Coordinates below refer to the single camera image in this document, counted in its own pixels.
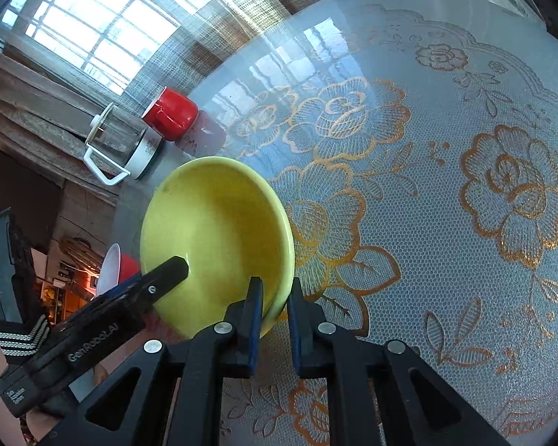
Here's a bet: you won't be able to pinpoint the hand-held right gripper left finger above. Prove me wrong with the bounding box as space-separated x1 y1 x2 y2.
37 276 266 446

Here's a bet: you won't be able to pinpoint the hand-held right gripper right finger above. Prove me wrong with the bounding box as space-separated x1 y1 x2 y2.
286 278 512 446

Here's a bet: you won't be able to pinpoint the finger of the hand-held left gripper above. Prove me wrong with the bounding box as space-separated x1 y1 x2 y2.
100 256 190 323

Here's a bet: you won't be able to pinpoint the yellow plastic bowl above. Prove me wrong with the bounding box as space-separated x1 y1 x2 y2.
139 155 296 340

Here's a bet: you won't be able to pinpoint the red bowl white inside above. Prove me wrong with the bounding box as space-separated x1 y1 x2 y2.
95 243 142 295

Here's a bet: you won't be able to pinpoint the wooden chair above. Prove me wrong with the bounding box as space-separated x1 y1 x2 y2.
58 237 108 272

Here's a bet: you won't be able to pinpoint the lace tablecloth gold flowers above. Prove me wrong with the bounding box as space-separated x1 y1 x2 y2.
114 0 558 446

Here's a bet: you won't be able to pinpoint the dark flat television screen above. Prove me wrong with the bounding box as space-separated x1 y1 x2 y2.
0 149 63 252

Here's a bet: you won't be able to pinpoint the red mug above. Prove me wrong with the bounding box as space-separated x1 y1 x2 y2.
142 88 200 141

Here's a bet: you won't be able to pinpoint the barred window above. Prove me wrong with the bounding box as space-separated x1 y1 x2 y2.
0 0 261 98

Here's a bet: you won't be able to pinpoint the sheer mesh curtain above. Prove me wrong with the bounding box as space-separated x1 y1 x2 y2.
121 0 354 107

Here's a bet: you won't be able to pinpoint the black white striped strap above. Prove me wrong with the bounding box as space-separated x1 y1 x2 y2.
0 315 52 358

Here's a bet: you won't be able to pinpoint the glass kettle white handle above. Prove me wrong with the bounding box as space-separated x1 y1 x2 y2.
83 102 163 187

